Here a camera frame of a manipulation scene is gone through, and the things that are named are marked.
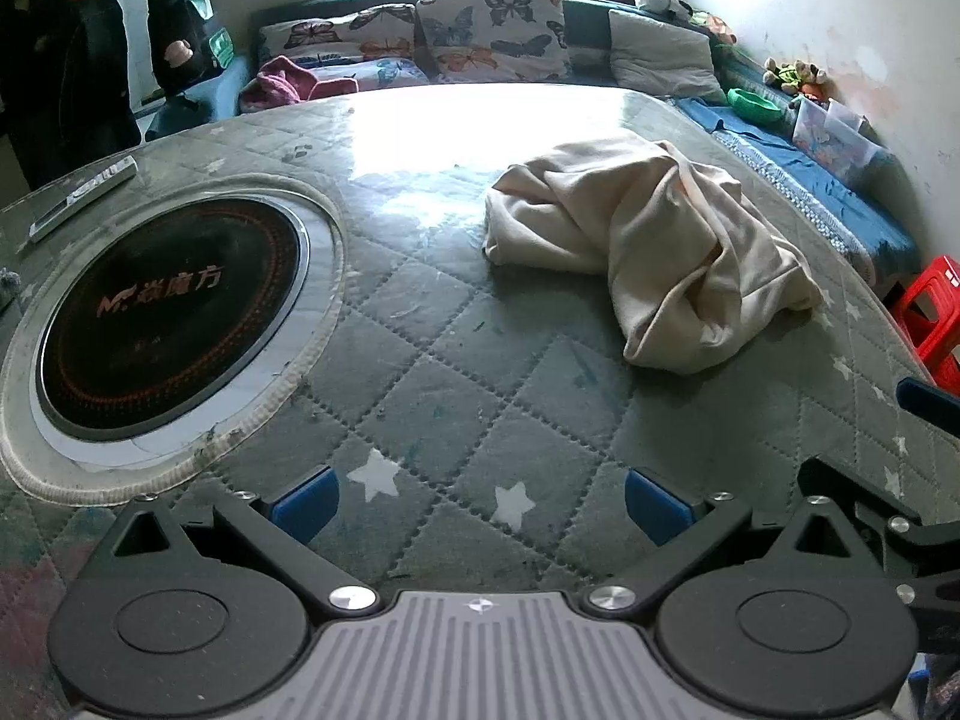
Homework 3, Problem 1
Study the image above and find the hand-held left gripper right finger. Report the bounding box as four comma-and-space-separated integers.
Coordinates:
587, 467, 857, 614

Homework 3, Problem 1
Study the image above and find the colourful plush toy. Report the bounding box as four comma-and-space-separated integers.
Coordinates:
686, 7, 740, 47

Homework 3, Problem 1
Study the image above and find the pink garment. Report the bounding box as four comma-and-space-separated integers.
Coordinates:
238, 54, 320, 115

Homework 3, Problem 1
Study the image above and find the green bowl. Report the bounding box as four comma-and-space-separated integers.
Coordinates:
726, 88, 785, 123

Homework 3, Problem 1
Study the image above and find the silver remote control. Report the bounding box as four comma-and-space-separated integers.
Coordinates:
28, 155, 139, 244

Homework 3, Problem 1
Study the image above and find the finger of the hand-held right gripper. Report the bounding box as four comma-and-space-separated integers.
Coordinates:
796, 456, 960, 595
896, 377, 960, 425

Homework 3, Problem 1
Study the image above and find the butterfly print pillow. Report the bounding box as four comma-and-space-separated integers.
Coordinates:
415, 0, 569, 82
257, 3, 421, 68

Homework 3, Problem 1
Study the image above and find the clear plastic storage box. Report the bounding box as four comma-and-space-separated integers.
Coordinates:
791, 94, 880, 172

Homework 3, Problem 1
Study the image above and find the black round induction cooktop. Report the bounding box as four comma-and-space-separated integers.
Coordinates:
30, 193, 312, 443

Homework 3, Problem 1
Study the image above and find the red plastic stool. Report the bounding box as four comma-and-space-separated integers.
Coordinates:
892, 255, 960, 391

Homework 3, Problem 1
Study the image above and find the cream garment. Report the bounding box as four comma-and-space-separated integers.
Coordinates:
482, 131, 826, 374

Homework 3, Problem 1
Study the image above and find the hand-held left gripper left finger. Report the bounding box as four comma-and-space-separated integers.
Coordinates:
111, 466, 380, 617

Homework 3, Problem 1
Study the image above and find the blue bench mat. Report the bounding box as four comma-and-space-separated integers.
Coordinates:
670, 94, 922, 282

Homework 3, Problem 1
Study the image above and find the black backpack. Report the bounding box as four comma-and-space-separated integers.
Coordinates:
150, 0, 220, 87

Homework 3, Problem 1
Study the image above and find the grey pillow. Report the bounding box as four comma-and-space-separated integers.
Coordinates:
607, 9, 727, 106

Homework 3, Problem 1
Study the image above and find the butterfly print blanket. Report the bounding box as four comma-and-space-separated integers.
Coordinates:
304, 58, 432, 96

